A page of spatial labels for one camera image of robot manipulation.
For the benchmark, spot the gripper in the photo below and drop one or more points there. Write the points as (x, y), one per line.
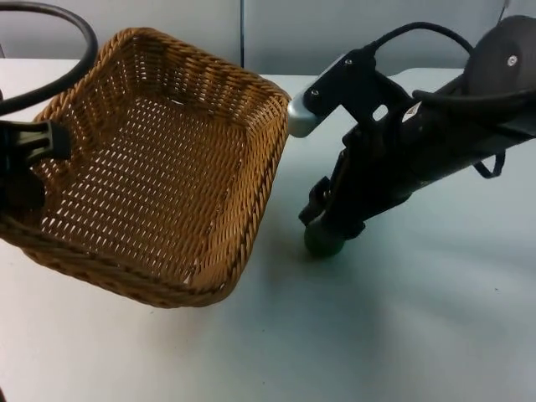
(17, 184)
(377, 167)

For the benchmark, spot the green ball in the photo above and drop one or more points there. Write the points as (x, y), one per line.
(324, 243)

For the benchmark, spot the pale brown wicker basket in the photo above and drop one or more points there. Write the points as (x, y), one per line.
(159, 167)

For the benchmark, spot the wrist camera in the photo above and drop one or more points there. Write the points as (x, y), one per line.
(335, 84)

